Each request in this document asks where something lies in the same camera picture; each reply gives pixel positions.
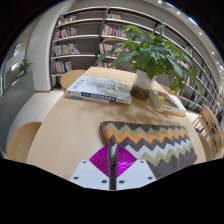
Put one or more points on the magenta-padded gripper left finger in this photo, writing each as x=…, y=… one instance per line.
x=88, y=173

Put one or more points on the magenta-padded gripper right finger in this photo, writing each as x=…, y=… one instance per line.
x=136, y=173

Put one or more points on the zigzag striped towel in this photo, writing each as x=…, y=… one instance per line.
x=156, y=143

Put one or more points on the round-backed wooden chair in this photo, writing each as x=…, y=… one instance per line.
x=21, y=141
x=205, y=146
x=70, y=78

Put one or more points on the yellow-edged book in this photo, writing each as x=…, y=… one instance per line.
x=165, y=101

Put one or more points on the large white book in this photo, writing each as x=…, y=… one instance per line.
x=96, y=88

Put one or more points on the green potted plant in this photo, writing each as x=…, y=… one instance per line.
x=150, y=56

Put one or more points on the small background potted plant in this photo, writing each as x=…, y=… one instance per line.
x=23, y=66

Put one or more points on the grey bookshelf unit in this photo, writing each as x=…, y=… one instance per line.
x=73, y=33

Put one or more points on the ceiling lights group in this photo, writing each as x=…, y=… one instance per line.
x=192, y=20

